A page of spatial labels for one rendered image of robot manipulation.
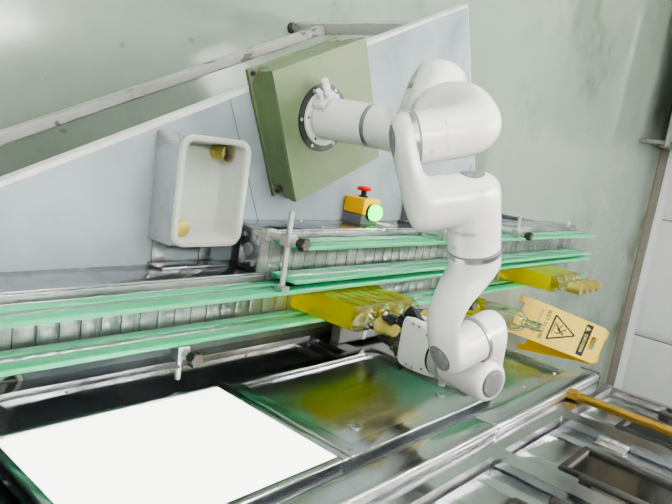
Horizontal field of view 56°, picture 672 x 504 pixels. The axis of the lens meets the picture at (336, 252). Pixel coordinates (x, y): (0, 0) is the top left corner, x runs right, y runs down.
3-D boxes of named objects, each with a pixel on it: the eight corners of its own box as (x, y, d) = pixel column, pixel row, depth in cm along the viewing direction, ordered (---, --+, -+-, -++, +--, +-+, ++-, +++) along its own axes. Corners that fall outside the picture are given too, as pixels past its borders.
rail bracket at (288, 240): (254, 282, 137) (294, 297, 129) (264, 205, 134) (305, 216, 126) (264, 281, 139) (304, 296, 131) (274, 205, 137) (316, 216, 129)
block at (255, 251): (234, 266, 141) (254, 273, 137) (239, 224, 140) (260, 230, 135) (246, 265, 144) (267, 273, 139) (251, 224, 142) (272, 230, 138)
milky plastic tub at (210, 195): (147, 238, 130) (171, 248, 125) (158, 128, 126) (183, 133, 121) (215, 237, 143) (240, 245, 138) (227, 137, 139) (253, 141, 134)
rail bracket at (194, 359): (144, 366, 122) (185, 392, 113) (147, 332, 121) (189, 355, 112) (162, 363, 125) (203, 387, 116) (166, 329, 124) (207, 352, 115)
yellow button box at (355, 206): (340, 219, 175) (361, 224, 170) (344, 192, 173) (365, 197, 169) (356, 219, 180) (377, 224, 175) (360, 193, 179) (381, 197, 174)
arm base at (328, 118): (292, 93, 139) (344, 100, 129) (330, 68, 145) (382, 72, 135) (312, 154, 148) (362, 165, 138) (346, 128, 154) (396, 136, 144)
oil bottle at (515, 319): (460, 314, 211) (534, 338, 194) (462, 298, 210) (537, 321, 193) (469, 310, 215) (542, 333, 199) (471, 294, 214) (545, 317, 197)
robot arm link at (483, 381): (473, 335, 103) (514, 313, 107) (430, 315, 112) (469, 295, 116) (480, 412, 108) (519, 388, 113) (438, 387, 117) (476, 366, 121)
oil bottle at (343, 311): (289, 307, 148) (359, 335, 134) (292, 283, 147) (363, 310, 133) (306, 304, 152) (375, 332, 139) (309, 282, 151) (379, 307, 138)
